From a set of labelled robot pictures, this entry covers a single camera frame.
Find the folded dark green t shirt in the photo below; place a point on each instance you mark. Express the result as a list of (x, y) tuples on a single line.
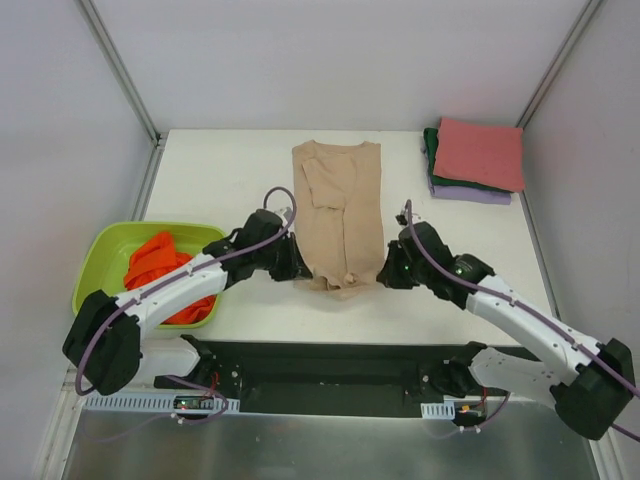
[(430, 137)]

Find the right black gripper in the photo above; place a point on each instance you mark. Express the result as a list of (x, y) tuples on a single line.
[(393, 266)]

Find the orange t shirt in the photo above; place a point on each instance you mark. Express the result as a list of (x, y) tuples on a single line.
[(156, 258)]

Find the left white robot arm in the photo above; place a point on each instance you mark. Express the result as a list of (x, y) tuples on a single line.
[(105, 341)]

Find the beige t shirt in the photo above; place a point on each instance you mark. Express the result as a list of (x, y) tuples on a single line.
[(338, 224)]

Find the left aluminium frame post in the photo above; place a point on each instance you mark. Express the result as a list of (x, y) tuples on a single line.
[(116, 64)]

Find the white cable duct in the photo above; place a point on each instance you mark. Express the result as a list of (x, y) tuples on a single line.
[(161, 403), (438, 411)]

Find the folded lavender t shirt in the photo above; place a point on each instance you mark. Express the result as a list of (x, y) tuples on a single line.
[(470, 194)]

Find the left white cable duct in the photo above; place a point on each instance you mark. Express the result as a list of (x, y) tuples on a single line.
[(161, 403)]

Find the aluminium frame post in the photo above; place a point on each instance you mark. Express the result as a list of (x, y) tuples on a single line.
[(589, 10), (116, 64)]

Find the folded red t shirt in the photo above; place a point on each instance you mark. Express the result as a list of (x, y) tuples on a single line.
[(487, 155)]

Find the right aluminium frame post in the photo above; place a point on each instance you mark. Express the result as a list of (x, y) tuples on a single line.
[(589, 10)]

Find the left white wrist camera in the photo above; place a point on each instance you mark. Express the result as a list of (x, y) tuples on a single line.
[(286, 214)]

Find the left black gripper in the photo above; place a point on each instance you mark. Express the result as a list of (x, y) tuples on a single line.
[(291, 258)]

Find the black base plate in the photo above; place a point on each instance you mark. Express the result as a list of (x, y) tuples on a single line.
[(360, 380)]

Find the right white cable duct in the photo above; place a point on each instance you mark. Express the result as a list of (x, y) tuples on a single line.
[(438, 411)]

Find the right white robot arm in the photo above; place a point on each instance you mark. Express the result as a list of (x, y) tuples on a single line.
[(586, 382)]

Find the green plastic basin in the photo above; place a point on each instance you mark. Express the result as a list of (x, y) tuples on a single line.
[(107, 262)]

